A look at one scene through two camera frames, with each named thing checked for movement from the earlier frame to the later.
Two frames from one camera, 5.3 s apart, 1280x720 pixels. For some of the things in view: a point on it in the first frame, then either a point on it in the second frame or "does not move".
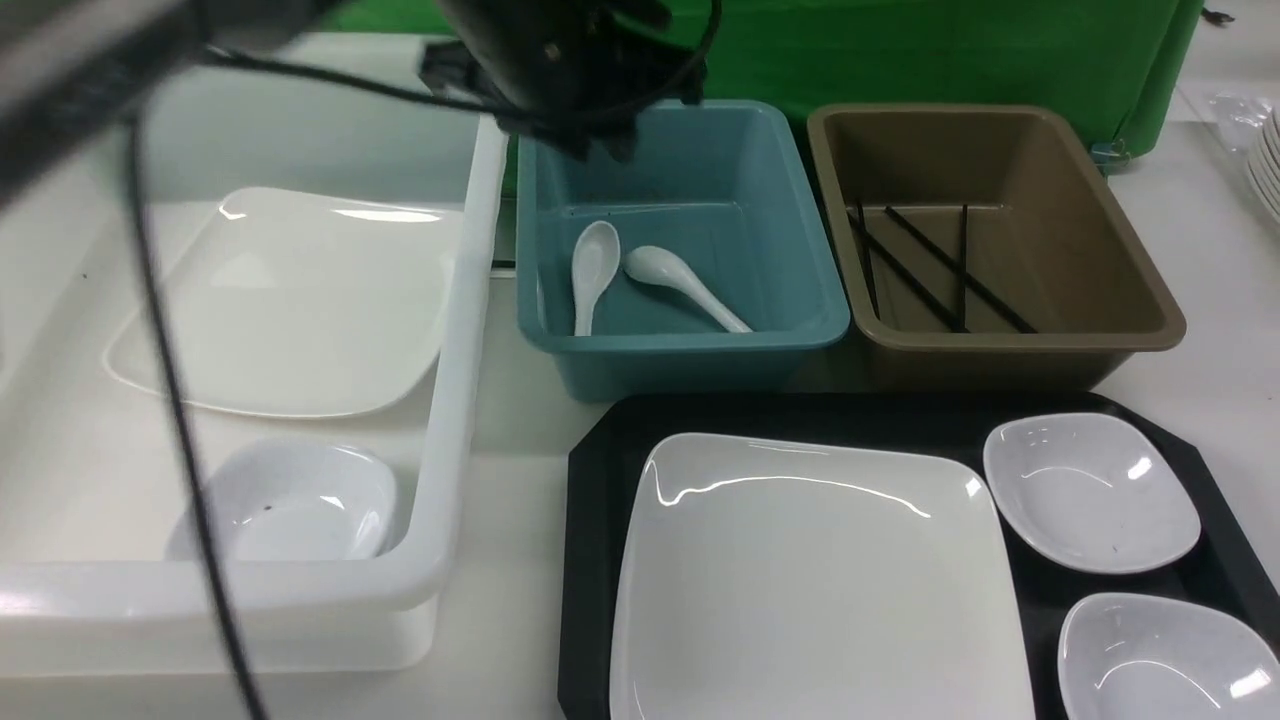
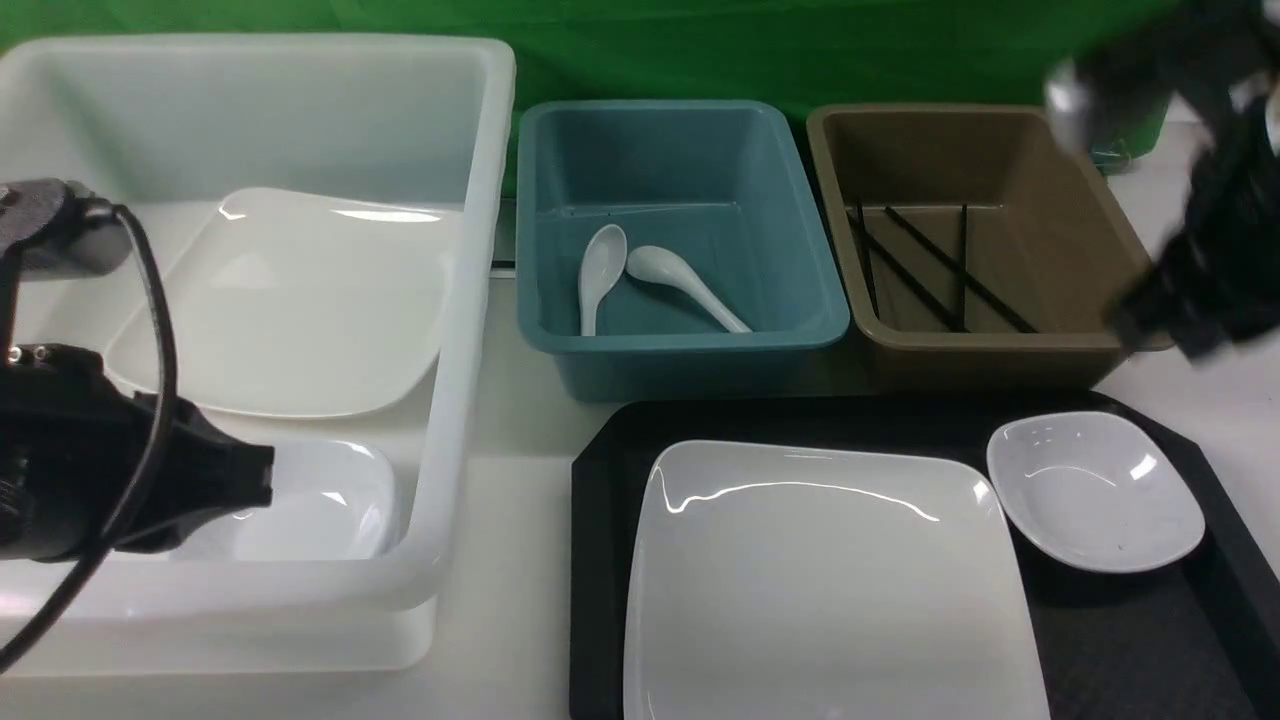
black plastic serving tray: x=603 y=467 → x=1198 y=637
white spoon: x=661 y=266 does not move
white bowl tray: x=1101 y=492 does not move
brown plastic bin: x=976 y=248 does not move
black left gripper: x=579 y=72 → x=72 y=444
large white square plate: x=769 y=579 does not move
